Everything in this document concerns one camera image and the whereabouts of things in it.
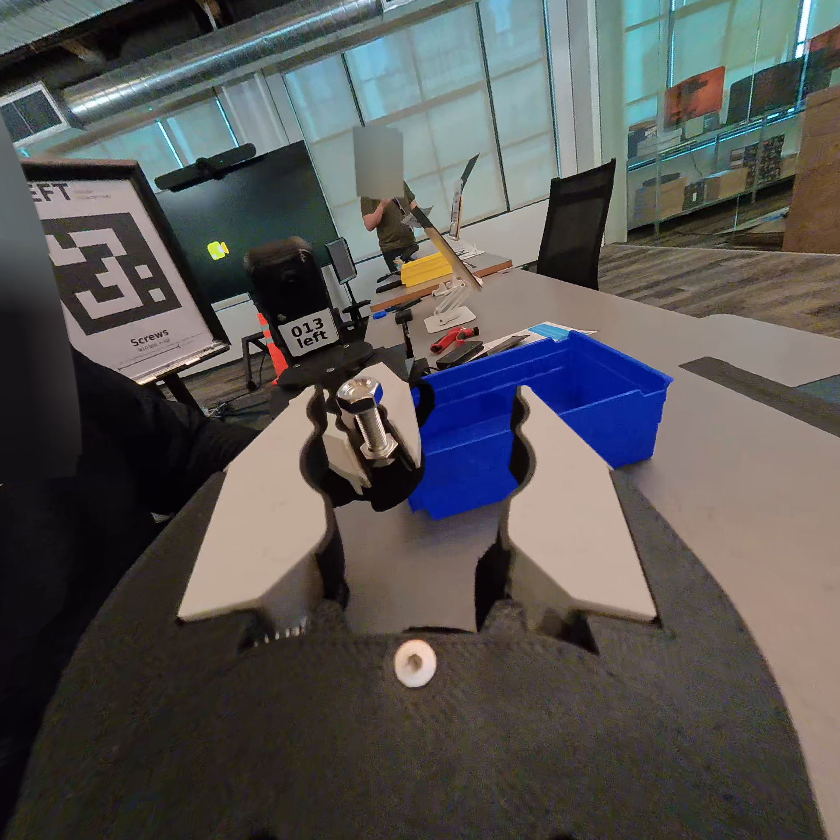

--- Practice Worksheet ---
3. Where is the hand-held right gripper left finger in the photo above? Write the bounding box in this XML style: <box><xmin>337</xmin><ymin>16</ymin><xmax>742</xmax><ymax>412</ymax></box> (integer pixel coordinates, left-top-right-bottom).
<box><xmin>177</xmin><ymin>385</ymin><xmax>349</xmax><ymax>641</ymax></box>

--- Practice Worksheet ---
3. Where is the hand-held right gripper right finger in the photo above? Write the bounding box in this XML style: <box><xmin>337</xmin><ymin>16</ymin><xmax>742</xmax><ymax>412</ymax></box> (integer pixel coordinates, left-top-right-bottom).
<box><xmin>474</xmin><ymin>385</ymin><xmax>658</xmax><ymax>634</ymax></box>

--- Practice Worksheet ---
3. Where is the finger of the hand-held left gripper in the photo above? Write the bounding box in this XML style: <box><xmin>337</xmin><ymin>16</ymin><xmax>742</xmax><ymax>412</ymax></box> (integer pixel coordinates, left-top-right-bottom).
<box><xmin>325</xmin><ymin>411</ymin><xmax>375</xmax><ymax>494</ymax></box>
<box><xmin>364</xmin><ymin>361</ymin><xmax>424</xmax><ymax>469</ymax></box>

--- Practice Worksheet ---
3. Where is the silver bolt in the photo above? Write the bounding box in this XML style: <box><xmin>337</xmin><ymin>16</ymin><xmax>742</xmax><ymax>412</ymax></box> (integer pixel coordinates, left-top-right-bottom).
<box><xmin>344</xmin><ymin>384</ymin><xmax>399</xmax><ymax>468</ymax></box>

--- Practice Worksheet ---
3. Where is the blue plastic bin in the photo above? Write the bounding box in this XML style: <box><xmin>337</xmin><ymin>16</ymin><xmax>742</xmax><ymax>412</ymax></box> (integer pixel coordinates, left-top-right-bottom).
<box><xmin>408</xmin><ymin>330</ymin><xmax>674</xmax><ymax>521</ymax></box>

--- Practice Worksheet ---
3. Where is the grey framed panel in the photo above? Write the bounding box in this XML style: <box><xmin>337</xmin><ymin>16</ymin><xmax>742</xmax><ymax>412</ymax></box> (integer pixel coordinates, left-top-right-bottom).
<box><xmin>326</xmin><ymin>238</ymin><xmax>360</xmax><ymax>286</ymax></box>

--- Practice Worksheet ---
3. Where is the orange striped traffic cone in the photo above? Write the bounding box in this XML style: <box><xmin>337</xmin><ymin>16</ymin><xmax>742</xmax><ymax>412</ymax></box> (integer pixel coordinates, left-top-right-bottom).
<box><xmin>256</xmin><ymin>311</ymin><xmax>290</xmax><ymax>385</ymax></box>

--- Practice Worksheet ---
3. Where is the red and black tool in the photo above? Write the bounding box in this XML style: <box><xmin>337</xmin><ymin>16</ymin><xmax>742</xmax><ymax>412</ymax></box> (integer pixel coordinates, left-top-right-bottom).
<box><xmin>429</xmin><ymin>325</ymin><xmax>482</xmax><ymax>353</ymax></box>

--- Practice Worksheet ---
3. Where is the white coded sign on easel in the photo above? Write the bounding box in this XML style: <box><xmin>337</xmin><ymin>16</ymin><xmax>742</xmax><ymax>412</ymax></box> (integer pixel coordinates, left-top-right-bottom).
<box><xmin>23</xmin><ymin>157</ymin><xmax>231</xmax><ymax>409</ymax></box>

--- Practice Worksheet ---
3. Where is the white stand with tilted board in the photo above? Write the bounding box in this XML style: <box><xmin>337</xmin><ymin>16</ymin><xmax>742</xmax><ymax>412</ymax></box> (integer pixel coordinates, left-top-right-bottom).
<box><xmin>410</xmin><ymin>206</ymin><xmax>485</xmax><ymax>334</ymax></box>

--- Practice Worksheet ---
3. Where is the black video bar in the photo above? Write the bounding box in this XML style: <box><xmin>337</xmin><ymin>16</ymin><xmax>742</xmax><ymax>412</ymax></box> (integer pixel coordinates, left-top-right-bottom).
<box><xmin>154</xmin><ymin>143</ymin><xmax>257</xmax><ymax>192</ymax></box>

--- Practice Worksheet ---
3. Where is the small yellow bin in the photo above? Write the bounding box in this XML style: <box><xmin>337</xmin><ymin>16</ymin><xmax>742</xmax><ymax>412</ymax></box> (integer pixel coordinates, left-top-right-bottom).
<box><xmin>400</xmin><ymin>252</ymin><xmax>454</xmax><ymax>288</ymax></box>

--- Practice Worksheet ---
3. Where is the blue printed paper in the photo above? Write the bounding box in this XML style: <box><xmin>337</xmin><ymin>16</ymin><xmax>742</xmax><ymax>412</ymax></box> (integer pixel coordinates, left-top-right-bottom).
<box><xmin>525</xmin><ymin>322</ymin><xmax>599</xmax><ymax>346</ymax></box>

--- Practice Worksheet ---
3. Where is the wooden background desk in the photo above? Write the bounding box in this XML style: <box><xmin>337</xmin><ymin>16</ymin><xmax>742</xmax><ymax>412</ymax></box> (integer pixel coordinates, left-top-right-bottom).
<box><xmin>369</xmin><ymin>252</ymin><xmax>513</xmax><ymax>315</ymax></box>

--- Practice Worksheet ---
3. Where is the black mesh office chair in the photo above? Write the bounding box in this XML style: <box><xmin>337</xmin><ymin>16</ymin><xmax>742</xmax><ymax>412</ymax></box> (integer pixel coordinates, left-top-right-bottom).
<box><xmin>537</xmin><ymin>157</ymin><xmax>618</xmax><ymax>291</ymax></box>

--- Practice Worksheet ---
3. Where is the ceiling air vent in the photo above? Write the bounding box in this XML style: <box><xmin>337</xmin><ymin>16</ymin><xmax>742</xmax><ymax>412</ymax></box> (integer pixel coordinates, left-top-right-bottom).
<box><xmin>0</xmin><ymin>82</ymin><xmax>70</xmax><ymax>147</ymax></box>

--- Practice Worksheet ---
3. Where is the storage shelf with boxes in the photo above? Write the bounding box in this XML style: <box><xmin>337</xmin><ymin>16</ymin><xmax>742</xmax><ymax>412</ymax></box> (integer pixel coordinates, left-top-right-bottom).
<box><xmin>626</xmin><ymin>79</ymin><xmax>809</xmax><ymax>231</ymax></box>

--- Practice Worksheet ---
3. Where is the large black wall screen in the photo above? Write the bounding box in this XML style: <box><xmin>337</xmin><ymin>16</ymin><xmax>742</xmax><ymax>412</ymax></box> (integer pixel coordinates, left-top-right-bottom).
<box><xmin>155</xmin><ymin>141</ymin><xmax>343</xmax><ymax>307</ymax></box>

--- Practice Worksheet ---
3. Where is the silver ceiling duct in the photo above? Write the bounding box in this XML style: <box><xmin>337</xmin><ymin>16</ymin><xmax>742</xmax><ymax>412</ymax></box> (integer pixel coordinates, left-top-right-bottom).
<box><xmin>62</xmin><ymin>0</ymin><xmax>484</xmax><ymax>126</ymax></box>

